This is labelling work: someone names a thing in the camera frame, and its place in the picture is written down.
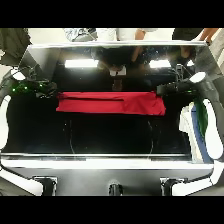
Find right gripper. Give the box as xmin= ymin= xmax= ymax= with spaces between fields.
xmin=156 ymin=82 xmax=177 ymax=98

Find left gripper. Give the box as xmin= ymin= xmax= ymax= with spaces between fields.
xmin=34 ymin=80 xmax=59 ymax=99

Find person's forearm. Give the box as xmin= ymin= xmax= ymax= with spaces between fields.
xmin=194 ymin=27 xmax=221 ymax=46
xmin=134 ymin=27 xmax=158 ymax=41

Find white garment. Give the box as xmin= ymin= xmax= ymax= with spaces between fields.
xmin=178 ymin=102 xmax=201 ymax=162

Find green garment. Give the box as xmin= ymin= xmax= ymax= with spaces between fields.
xmin=193 ymin=97 xmax=210 ymax=138

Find red T-shirt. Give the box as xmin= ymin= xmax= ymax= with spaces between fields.
xmin=55 ymin=90 xmax=167 ymax=117

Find blue garment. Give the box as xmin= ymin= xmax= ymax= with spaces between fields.
xmin=190 ymin=105 xmax=213 ymax=165

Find silver frame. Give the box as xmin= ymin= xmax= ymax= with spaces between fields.
xmin=0 ymin=153 xmax=218 ymax=197

